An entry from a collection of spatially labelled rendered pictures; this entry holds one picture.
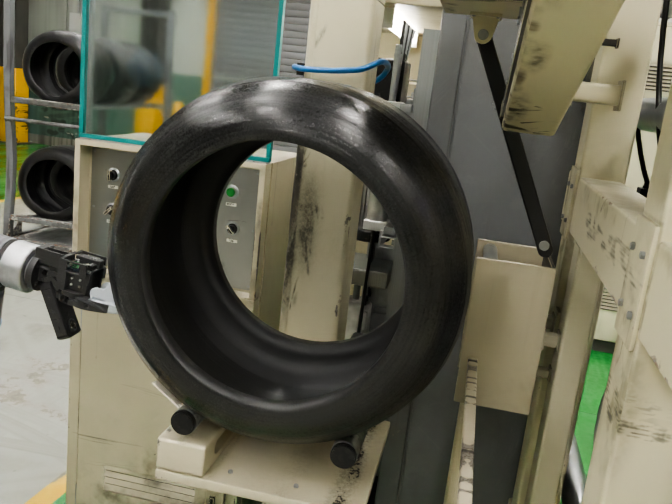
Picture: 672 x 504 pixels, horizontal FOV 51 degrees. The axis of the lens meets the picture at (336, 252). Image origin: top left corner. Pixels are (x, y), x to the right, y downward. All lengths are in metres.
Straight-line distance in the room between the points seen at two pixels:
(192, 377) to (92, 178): 1.06
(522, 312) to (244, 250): 0.86
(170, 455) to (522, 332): 0.68
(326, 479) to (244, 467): 0.15
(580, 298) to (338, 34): 0.69
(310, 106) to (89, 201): 1.20
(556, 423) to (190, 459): 0.71
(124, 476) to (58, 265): 1.08
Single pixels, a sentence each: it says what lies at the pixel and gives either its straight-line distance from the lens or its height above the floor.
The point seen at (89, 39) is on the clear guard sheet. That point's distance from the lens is 2.08.
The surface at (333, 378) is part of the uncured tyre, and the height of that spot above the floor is 0.94.
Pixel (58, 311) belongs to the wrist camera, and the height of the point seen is 1.03.
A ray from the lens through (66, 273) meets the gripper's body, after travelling 1.34.
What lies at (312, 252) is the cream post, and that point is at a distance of 1.48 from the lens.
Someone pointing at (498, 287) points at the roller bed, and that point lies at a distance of 1.38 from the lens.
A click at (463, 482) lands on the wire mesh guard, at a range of 0.99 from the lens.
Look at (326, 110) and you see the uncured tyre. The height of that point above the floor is 1.45.
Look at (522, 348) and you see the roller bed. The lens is 1.42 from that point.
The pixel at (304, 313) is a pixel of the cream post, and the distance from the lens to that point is 1.52.
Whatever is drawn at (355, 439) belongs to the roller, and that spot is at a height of 0.92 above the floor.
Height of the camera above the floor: 1.48
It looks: 13 degrees down
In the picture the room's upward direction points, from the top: 7 degrees clockwise
